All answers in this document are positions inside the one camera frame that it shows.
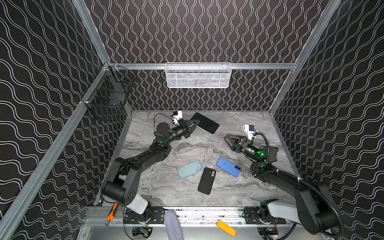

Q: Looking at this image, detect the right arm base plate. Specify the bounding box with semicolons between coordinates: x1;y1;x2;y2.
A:
242;207;287;225

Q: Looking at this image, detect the grey cloth roll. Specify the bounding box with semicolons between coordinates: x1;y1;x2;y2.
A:
164;210;184;240

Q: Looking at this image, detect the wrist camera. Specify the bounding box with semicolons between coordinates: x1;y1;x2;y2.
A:
171;111;183;121
243;125;258;134

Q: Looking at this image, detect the blue phone case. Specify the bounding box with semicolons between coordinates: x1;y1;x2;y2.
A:
216;157;241;178

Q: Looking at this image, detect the black wire basket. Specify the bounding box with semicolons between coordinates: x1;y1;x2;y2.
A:
85;63;137;122

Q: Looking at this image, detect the white wire basket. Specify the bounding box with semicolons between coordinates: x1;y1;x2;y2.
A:
165;62;232;89

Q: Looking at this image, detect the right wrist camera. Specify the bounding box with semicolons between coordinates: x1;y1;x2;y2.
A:
243;125;258;134

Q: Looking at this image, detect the black phone case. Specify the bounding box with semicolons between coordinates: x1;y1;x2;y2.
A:
198;168;216;195

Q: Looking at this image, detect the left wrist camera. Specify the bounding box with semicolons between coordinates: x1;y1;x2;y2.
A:
171;111;183;121

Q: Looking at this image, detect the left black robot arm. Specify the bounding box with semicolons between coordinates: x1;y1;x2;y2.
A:
101;119;200;215

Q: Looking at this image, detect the black smartphone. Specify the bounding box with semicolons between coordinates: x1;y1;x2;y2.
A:
191;113;220;135

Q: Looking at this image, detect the yellow block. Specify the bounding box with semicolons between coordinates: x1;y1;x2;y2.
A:
217;220;237;237

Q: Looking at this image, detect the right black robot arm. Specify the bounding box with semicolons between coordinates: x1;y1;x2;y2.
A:
224;133;344;239

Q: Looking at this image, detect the light green phone case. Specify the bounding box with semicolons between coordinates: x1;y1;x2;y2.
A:
177;161;203;180

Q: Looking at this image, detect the orange handled wrench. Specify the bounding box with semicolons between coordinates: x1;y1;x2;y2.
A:
105;202;119;226

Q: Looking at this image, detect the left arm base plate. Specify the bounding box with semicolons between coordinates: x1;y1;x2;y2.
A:
123;206;166;225

